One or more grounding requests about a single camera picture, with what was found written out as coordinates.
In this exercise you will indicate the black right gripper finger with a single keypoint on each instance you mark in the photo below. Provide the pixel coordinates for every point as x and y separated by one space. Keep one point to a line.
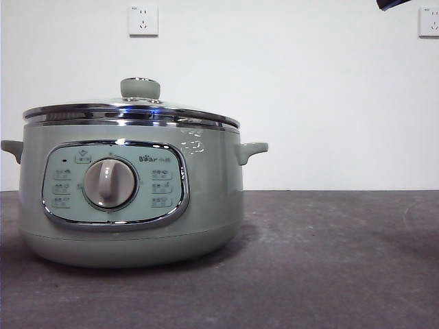
385 3

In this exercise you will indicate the glass lid with green knob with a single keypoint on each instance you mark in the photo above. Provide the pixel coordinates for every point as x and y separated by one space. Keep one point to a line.
140 87

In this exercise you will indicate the pale green electric cooking pot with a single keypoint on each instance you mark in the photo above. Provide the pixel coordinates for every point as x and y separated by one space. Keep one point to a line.
205 192

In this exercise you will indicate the white wall socket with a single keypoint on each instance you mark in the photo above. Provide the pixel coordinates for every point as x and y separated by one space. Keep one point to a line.
144 20
429 22

